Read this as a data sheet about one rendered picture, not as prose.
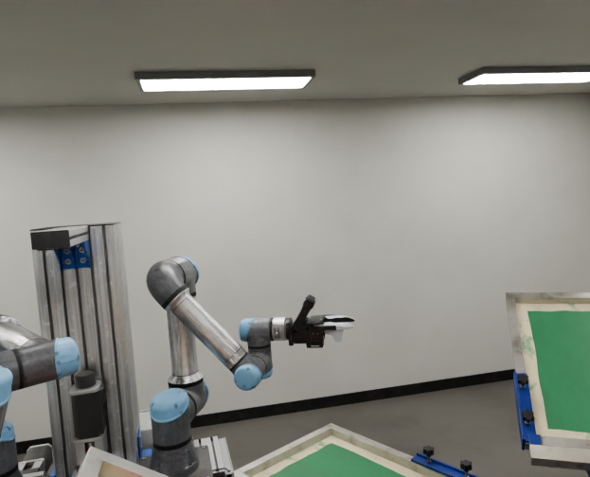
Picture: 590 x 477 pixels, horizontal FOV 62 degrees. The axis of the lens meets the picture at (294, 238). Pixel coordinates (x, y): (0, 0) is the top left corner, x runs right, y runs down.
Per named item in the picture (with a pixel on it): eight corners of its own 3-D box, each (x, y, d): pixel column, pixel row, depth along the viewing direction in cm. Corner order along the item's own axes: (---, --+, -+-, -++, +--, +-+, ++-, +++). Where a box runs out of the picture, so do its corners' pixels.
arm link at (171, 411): (145, 446, 149) (141, 402, 148) (164, 425, 162) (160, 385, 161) (183, 447, 147) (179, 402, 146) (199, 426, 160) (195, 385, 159)
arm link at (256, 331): (245, 340, 165) (243, 314, 164) (277, 339, 163) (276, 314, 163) (239, 346, 157) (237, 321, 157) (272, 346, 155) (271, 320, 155)
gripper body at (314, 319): (327, 338, 161) (291, 338, 163) (325, 312, 159) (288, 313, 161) (325, 347, 154) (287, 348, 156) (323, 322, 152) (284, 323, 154)
